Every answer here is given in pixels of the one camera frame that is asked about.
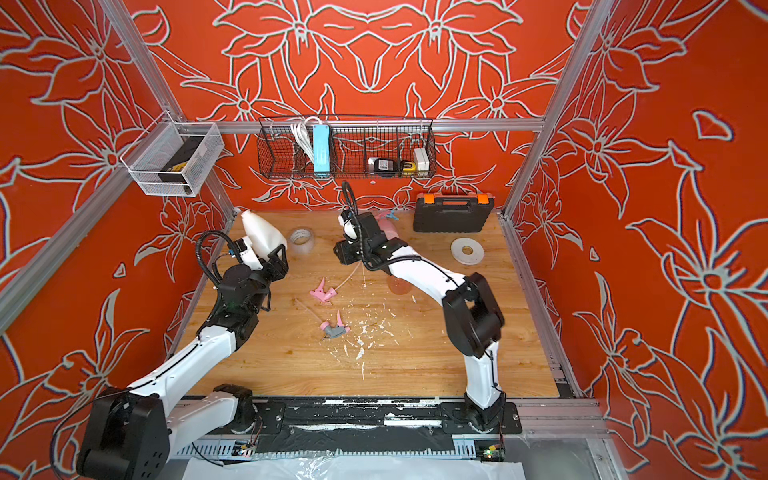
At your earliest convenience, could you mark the opaque pink spray bottle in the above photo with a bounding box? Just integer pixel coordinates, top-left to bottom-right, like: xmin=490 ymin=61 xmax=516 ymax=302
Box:
xmin=377 ymin=216 xmax=398 ymax=240

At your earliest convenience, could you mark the white spray bottle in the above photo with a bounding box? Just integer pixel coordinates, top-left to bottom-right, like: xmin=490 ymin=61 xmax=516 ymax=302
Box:
xmin=240 ymin=210 xmax=288 ymax=258

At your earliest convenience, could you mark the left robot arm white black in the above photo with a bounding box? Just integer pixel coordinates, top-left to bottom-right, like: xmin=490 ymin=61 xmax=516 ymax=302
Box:
xmin=75 ymin=224 xmax=289 ymax=479

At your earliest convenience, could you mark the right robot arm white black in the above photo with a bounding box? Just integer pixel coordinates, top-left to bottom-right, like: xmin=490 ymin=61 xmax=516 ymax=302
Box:
xmin=334 ymin=181 xmax=506 ymax=433

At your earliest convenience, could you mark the transparent pink spray bottle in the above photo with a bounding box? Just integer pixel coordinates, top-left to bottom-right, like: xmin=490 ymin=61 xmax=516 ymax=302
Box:
xmin=387 ymin=276 xmax=413 ymax=295

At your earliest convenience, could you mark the pink grey spray nozzle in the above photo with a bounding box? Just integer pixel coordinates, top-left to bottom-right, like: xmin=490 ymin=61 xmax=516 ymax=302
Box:
xmin=320 ymin=310 xmax=350 ymax=340

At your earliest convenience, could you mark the clear tape roll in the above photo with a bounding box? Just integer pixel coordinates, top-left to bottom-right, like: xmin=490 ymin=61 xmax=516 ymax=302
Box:
xmin=288 ymin=228 xmax=315 ymax=254

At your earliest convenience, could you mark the black orange tool case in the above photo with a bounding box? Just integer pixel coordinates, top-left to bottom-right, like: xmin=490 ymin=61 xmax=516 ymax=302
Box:
xmin=413 ymin=193 xmax=495 ymax=233

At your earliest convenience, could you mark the black round device with label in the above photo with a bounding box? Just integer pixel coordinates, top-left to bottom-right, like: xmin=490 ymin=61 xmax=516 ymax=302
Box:
xmin=367 ymin=157 xmax=398 ymax=177

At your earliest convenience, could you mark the white tape roll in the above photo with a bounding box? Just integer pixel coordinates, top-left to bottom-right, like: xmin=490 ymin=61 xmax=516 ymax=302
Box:
xmin=450 ymin=237 xmax=485 ymax=266

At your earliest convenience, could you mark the white small box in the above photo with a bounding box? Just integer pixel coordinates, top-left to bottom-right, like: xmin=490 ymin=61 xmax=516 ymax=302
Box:
xmin=413 ymin=147 xmax=430 ymax=177

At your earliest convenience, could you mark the light blue box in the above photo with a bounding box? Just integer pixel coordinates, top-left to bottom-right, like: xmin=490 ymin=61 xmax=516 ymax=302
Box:
xmin=312 ymin=124 xmax=331 ymax=178

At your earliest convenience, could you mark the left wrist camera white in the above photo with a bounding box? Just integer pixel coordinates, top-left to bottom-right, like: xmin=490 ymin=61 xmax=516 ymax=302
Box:
xmin=235 ymin=236 xmax=263 ymax=271

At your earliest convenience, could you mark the black wire basket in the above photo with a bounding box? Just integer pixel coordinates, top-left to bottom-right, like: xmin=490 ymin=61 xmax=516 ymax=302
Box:
xmin=257 ymin=115 xmax=437 ymax=180

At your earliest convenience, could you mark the white cable bundle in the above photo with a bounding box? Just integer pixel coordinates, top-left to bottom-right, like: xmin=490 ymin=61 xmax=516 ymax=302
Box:
xmin=290 ymin=121 xmax=316 ymax=162

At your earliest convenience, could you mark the clear plastic wall bin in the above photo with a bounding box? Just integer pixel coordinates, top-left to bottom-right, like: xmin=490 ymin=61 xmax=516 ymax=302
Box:
xmin=120 ymin=122 xmax=224 ymax=198

